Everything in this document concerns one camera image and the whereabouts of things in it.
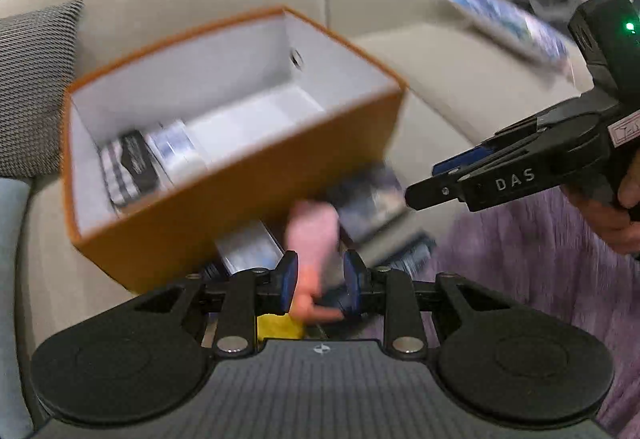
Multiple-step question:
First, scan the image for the plaid glasses case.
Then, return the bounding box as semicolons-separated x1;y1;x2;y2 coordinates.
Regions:
97;129;174;216

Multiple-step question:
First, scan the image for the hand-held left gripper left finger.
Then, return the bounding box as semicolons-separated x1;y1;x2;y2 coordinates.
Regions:
134;250;301;360

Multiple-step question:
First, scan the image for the pink pump bottle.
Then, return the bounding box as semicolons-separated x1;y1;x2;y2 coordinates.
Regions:
285;199;347;323

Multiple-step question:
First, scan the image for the yellow item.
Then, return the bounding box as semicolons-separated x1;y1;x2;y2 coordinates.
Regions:
256;313;307;341

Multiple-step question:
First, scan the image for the houndstooth cushion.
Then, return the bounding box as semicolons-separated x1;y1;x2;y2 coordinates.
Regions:
0;0;86;180

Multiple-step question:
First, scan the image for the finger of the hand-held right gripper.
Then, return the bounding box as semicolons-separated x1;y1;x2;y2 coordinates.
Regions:
432;145;503;179
404;175;471;213

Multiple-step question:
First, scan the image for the orange cardboard box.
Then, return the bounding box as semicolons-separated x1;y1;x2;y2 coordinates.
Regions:
61;6;408;296

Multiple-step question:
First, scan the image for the white and blue long box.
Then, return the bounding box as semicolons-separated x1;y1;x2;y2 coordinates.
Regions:
215;219;287;276

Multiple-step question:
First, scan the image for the white printed tube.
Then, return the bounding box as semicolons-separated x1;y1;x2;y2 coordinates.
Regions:
147;119;209;186

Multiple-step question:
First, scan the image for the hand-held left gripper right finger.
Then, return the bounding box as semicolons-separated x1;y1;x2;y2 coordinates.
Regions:
341;249;507;360

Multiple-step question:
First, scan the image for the person's right hand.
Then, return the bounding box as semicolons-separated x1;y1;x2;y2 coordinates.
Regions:
559;173;640;261

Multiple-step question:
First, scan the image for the purple blanket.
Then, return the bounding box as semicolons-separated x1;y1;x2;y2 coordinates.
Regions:
350;189;640;439

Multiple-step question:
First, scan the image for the blue white printed pouch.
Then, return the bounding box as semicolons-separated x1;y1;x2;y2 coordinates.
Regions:
445;0;577;70

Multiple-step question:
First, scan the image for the light blue cushion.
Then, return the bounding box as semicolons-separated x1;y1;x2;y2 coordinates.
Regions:
0;176;37;435

